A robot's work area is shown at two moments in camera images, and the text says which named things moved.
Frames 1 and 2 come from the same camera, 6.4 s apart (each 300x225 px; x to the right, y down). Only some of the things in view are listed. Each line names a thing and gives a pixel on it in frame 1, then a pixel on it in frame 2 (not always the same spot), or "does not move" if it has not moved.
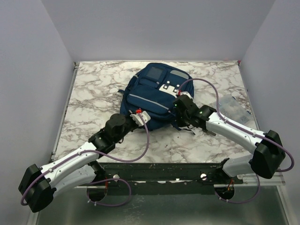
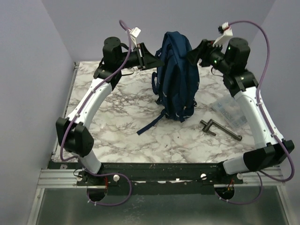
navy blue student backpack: [149, 93] -> [176, 82]
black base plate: [165, 178] does not move
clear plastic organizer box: [230, 107] does not move
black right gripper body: [182, 119] -> [213, 56]
